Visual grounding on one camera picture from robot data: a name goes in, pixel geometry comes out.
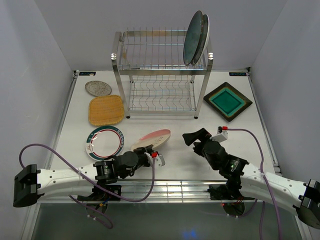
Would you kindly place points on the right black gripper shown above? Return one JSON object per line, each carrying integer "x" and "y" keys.
{"x": 202, "y": 135}

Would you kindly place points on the left blue table label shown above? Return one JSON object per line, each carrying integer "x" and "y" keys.
{"x": 87, "y": 73}

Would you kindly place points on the speckled grey round plate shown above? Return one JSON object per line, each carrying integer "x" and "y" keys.
{"x": 98, "y": 88}

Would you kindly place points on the dark blue round plate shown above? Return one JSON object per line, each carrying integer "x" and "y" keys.
{"x": 192, "y": 37}

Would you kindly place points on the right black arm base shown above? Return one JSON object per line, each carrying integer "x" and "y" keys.
{"x": 221, "y": 192}

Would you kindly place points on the green black square plate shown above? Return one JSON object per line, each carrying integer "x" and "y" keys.
{"x": 227, "y": 101}

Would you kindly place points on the steel two-tier dish rack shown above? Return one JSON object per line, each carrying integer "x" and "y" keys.
{"x": 151, "y": 76}

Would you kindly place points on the pink cream floral plate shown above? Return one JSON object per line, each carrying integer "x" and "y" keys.
{"x": 154, "y": 139}

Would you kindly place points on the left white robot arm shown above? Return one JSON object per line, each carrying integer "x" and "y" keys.
{"x": 31, "y": 179}

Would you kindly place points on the yellow woven square plate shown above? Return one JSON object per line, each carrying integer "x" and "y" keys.
{"x": 106, "y": 110}

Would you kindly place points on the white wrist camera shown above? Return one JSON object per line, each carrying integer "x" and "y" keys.
{"x": 157, "y": 158}
{"x": 222, "y": 134}

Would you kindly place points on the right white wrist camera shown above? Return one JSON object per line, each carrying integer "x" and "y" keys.
{"x": 222, "y": 134}

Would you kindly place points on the aluminium front frame rail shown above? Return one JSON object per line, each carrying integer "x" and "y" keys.
{"x": 137, "y": 192}

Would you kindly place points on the white plate green red rim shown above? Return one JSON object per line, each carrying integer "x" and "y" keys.
{"x": 104, "y": 142}

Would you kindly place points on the white plate teal lettered rim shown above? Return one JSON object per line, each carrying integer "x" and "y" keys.
{"x": 203, "y": 40}

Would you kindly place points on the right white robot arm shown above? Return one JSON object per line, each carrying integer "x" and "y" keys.
{"x": 244, "y": 179}

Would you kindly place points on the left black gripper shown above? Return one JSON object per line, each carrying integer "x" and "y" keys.
{"x": 142, "y": 150}

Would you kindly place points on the right blue table label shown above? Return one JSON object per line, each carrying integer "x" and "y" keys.
{"x": 238, "y": 74}

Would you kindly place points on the blue table label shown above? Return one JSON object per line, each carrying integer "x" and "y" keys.
{"x": 87, "y": 73}
{"x": 238, "y": 74}

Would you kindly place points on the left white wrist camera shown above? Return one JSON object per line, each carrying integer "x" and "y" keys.
{"x": 157, "y": 158}

